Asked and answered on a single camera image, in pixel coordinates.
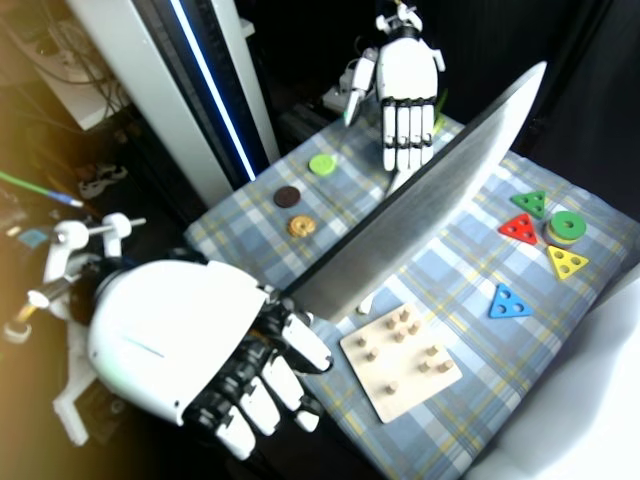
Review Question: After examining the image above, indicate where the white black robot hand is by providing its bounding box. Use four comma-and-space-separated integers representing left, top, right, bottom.
86, 258, 335, 462
343, 35, 447, 174

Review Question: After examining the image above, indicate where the long green white leek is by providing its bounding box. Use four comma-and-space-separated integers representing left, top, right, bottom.
355, 88, 450, 316

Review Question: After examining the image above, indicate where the large steel kitchen knife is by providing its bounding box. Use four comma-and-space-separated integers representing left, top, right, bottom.
282, 59, 550, 324

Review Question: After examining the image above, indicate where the white power strip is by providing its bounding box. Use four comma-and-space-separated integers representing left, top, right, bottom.
322, 74, 374, 114

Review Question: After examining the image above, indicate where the black box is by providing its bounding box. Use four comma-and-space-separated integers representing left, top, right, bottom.
277, 102, 326, 146

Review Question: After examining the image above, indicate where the green round biscuit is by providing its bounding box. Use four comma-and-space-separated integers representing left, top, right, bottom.
308, 153, 337, 177

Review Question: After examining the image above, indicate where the white sneaker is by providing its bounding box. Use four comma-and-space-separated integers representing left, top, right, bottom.
77, 162, 129, 200

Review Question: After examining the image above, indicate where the dark brown round cookie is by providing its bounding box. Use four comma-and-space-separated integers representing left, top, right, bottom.
273, 185, 302, 209

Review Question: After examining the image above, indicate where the tan round cookie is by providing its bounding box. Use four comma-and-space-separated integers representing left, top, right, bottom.
286, 214, 317, 240

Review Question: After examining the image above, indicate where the green triangle block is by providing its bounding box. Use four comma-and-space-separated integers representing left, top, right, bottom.
509, 189, 547, 219

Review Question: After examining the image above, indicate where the black backdrop curtain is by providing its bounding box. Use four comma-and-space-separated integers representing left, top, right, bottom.
234, 0, 640, 216

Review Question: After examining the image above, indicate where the red triangle block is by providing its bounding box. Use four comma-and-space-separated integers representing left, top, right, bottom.
498, 213, 540, 246

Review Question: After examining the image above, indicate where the stack of coloured rings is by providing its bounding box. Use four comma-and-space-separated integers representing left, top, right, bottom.
541, 219, 584, 249

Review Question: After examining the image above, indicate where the white column with blue light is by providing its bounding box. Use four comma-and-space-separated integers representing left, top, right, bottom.
67, 0, 281, 207

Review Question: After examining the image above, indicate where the wooden peg board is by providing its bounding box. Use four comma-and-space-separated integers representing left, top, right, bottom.
339, 303, 464, 425

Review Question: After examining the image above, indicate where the yellow triangle block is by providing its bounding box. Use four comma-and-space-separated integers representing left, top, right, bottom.
546, 244, 590, 281

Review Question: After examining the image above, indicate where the blue triangle block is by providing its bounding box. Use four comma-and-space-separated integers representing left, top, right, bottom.
488, 283, 534, 320

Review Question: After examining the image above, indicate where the blue plaid tablecloth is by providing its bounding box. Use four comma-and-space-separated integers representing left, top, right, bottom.
183, 84, 629, 480

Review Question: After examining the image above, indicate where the white rounded cover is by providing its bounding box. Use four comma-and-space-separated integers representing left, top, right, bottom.
462, 272, 640, 480

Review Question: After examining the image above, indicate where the green cable with blue connector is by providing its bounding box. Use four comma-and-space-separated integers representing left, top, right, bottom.
0, 169, 85, 209

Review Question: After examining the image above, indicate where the green foam ring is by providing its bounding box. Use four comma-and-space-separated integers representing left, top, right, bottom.
548, 210, 588, 242

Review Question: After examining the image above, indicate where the white desk with cables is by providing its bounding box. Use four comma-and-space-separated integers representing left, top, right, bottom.
29, 0, 134, 131

